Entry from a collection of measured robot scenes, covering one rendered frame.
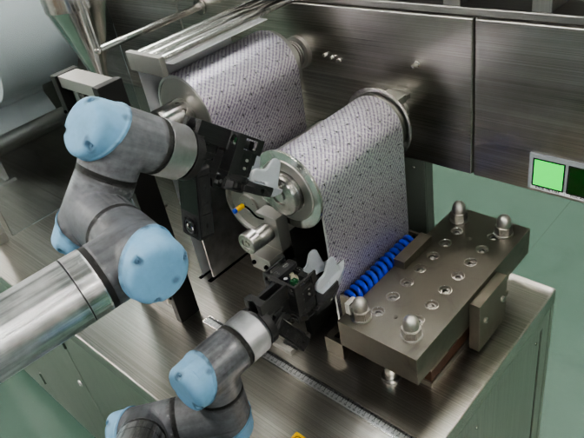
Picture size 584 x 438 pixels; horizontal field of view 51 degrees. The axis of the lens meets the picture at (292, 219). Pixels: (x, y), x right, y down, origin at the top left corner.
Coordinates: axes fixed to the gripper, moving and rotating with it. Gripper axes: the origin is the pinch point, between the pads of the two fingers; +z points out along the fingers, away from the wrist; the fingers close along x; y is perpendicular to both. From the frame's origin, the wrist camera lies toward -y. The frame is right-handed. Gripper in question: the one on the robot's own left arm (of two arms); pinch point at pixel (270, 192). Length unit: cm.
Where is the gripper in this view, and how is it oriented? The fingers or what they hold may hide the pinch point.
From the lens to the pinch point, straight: 97.3
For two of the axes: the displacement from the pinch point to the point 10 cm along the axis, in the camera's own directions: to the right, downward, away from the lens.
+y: 3.1, -9.5, -0.8
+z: 6.1, 1.3, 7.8
